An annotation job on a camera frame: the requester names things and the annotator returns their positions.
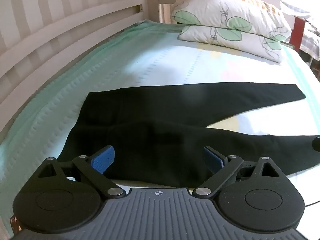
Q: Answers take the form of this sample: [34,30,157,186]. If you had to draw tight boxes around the black pants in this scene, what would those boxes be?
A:
[57,81,320,188]

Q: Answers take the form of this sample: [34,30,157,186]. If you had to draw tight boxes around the white wooden bed rail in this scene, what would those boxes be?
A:
[0,0,180,135]

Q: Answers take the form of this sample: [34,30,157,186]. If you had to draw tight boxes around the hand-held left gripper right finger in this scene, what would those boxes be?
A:
[192,146,280,198]

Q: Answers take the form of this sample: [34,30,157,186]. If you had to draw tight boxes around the flat leaf-print white pillow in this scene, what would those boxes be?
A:
[178,25,288,63]

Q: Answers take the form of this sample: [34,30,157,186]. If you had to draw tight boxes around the red post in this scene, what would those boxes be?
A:
[290,16,307,53]

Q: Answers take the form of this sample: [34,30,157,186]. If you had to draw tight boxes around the large leaf-print white pillow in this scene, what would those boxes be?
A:
[171,0,292,39]

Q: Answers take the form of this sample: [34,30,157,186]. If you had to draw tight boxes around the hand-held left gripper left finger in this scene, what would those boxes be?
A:
[37,145,127,197]

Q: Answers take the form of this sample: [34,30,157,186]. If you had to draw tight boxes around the red chair with plaid cloth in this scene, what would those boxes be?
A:
[280,1,320,61]

